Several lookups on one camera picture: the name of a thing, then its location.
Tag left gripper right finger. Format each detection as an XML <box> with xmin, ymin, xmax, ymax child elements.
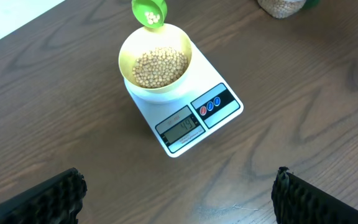
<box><xmin>271</xmin><ymin>167</ymin><xmax>358</xmax><ymax>224</ymax></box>

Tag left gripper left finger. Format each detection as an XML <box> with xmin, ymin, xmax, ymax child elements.
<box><xmin>0</xmin><ymin>168</ymin><xmax>87</xmax><ymax>224</ymax></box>

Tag yellow bowl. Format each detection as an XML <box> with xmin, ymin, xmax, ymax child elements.
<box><xmin>118</xmin><ymin>24</ymin><xmax>193</xmax><ymax>93</ymax></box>

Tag soybeans in yellow bowl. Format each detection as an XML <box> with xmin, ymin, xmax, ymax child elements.
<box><xmin>132</xmin><ymin>47</ymin><xmax>189</xmax><ymax>88</ymax></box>

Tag white digital kitchen scale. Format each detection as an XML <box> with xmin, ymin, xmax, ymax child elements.
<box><xmin>124</xmin><ymin>44</ymin><xmax>244</xmax><ymax>157</ymax></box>

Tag clear container of soybeans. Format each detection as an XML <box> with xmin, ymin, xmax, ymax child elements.
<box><xmin>257</xmin><ymin>0</ymin><xmax>306</xmax><ymax>19</ymax></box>

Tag green plastic measuring scoop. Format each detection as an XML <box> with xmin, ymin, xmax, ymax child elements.
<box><xmin>131</xmin><ymin>0</ymin><xmax>168</xmax><ymax>28</ymax></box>

